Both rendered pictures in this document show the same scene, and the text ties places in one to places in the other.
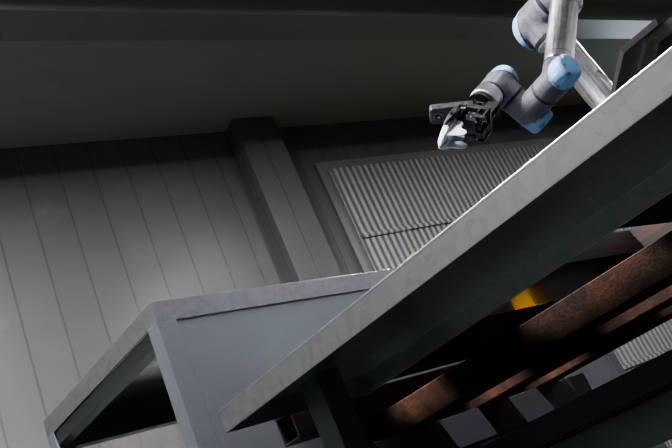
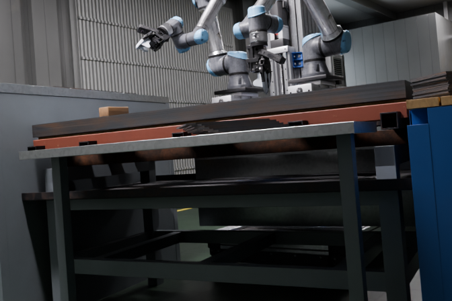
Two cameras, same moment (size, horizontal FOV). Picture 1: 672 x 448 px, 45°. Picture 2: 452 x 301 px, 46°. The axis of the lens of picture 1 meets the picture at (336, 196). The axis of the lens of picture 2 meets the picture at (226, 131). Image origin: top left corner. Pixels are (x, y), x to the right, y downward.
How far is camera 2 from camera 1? 0.97 m
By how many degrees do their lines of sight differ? 26
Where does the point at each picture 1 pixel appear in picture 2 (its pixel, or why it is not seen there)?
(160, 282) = not seen: outside the picture
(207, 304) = (12, 88)
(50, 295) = not seen: outside the picture
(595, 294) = (163, 152)
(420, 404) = (87, 159)
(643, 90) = (183, 141)
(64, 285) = not seen: outside the picture
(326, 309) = (60, 102)
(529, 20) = not seen: outside the picture
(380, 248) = (85, 28)
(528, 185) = (148, 145)
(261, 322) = (32, 101)
